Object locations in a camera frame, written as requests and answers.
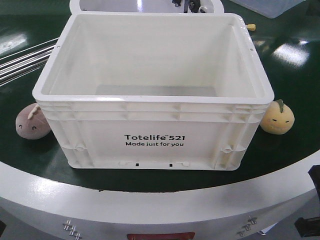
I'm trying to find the pink round plush toy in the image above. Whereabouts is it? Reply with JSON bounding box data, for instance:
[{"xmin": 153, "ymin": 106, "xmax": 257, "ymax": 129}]
[{"xmin": 15, "ymin": 103, "xmax": 51, "ymax": 140}]

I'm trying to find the clear plastic bin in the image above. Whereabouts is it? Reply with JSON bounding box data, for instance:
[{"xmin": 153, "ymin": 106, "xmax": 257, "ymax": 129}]
[{"xmin": 232, "ymin": 0, "xmax": 304, "ymax": 19}]

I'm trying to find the small yellow toy piece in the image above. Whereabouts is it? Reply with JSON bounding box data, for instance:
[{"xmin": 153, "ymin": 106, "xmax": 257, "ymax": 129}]
[{"xmin": 246, "ymin": 23, "xmax": 257, "ymax": 32}]

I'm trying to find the yellow round plush toy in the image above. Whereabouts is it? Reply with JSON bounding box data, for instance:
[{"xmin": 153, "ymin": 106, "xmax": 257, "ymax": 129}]
[{"xmin": 259, "ymin": 99, "xmax": 295, "ymax": 135}]

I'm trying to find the white curved table rim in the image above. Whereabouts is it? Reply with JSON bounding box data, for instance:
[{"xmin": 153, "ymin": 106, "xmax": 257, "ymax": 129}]
[{"xmin": 0, "ymin": 152, "xmax": 320, "ymax": 240}]

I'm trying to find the metal rods bundle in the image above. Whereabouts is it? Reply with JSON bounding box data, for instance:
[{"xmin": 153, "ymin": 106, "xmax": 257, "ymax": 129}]
[{"xmin": 0, "ymin": 37, "xmax": 59, "ymax": 87}]

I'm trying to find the white plastic tote box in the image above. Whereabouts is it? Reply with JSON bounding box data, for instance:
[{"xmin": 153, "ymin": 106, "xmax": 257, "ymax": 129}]
[{"xmin": 32, "ymin": 11, "xmax": 274, "ymax": 171}]

